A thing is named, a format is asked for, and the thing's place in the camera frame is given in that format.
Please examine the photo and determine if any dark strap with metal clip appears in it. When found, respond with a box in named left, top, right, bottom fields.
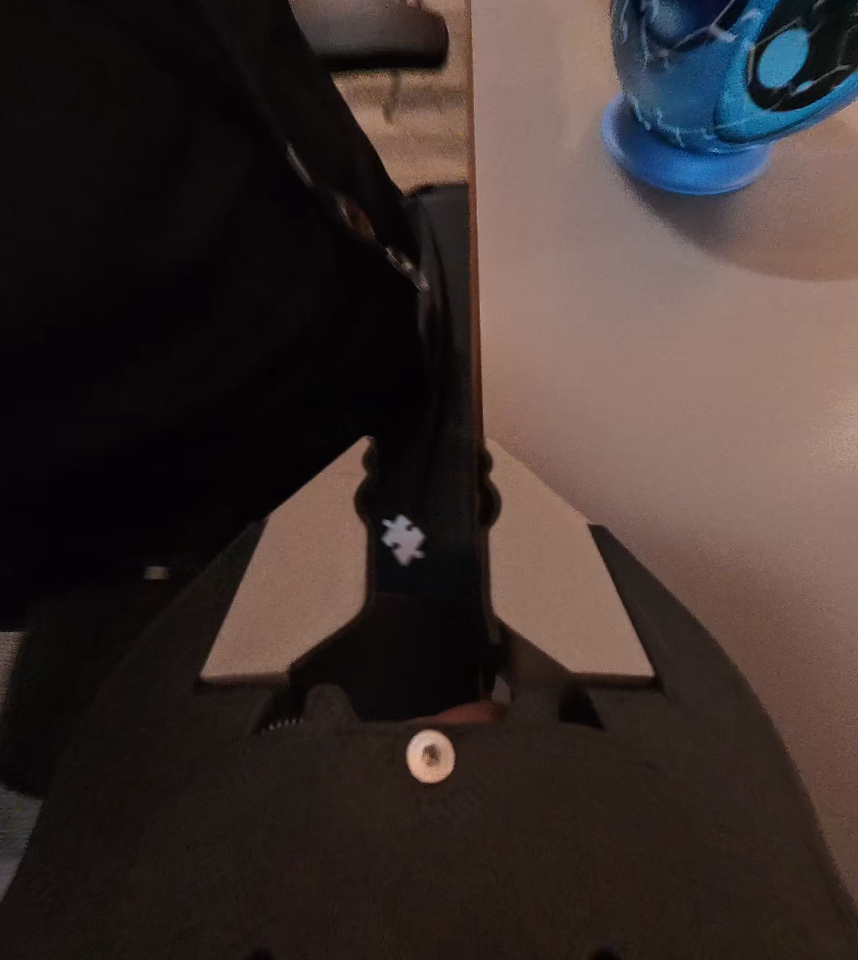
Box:
left=282, top=142, right=430, bottom=294

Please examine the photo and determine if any office chair armrest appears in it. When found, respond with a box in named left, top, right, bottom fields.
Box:
left=309, top=11, right=449, bottom=72

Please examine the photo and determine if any blue ball stand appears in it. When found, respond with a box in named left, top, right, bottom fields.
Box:
left=600, top=93, right=775, bottom=198

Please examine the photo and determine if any person's black clothing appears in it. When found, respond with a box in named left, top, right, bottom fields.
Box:
left=0, top=0, right=438, bottom=627

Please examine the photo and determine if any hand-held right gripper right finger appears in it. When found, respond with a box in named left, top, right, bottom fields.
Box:
left=477, top=438, right=657, bottom=685

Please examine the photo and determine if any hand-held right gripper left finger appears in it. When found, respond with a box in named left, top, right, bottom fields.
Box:
left=198, top=436, right=387, bottom=687

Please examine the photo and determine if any blue puzzle ball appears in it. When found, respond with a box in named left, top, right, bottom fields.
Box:
left=609, top=0, right=858, bottom=162

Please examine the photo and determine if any single white puzzle piece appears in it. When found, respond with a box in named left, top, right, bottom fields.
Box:
left=381, top=514, right=427, bottom=566

